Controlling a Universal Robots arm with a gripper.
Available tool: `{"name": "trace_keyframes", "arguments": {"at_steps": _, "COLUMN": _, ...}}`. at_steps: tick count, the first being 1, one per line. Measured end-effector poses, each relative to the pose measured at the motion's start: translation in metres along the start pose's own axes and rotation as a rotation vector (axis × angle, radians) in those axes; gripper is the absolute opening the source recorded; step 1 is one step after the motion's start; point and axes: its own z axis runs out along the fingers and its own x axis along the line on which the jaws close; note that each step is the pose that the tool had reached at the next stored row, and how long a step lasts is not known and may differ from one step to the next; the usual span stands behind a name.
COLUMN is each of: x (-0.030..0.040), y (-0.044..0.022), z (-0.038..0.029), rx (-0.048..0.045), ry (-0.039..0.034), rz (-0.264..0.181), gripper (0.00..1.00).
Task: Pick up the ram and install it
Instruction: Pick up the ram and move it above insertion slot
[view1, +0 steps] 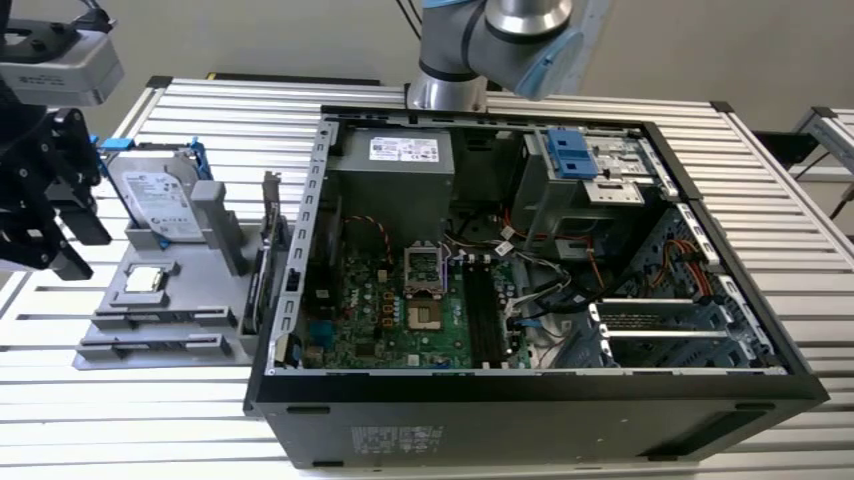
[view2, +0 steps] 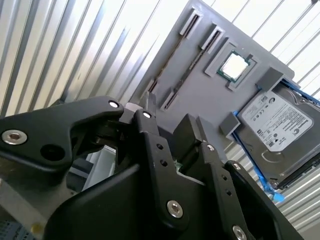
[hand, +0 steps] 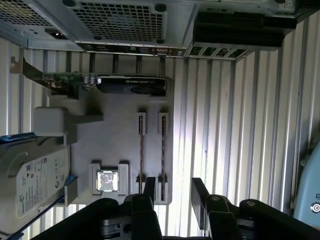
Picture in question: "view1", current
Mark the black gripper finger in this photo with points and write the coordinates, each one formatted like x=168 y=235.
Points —
x=82 y=225
x=66 y=260

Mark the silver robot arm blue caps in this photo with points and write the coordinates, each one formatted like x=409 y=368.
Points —
x=493 y=45

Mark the black RAM slot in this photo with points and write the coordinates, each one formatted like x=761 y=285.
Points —
x=487 y=315
x=479 y=315
x=469 y=315
x=495 y=315

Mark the hard disk in blue carrier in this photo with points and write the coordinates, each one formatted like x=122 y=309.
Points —
x=156 y=200

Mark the silver CPU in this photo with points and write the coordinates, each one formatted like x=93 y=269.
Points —
x=145 y=279

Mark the grey parts rack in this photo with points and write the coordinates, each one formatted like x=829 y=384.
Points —
x=193 y=290

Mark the black case fan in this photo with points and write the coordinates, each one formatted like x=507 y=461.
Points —
x=328 y=250

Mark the grey power supply white label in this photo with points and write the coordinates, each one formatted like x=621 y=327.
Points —
x=393 y=200

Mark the CPU socket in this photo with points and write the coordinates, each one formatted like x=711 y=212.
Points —
x=424 y=315

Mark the green motherboard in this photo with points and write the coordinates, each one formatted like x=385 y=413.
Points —
x=440 y=345

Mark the black PC case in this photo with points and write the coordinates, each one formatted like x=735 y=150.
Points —
x=467 y=430

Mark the blue drive latch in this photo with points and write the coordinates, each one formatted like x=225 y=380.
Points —
x=567 y=155

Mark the grey metal disk bay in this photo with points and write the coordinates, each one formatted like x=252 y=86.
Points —
x=667 y=334

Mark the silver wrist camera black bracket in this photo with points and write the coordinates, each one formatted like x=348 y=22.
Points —
x=66 y=75

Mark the graphics card with metal bracket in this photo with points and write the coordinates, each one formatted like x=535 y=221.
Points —
x=270 y=195

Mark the aluminium frame side table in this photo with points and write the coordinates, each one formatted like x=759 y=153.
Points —
x=829 y=125

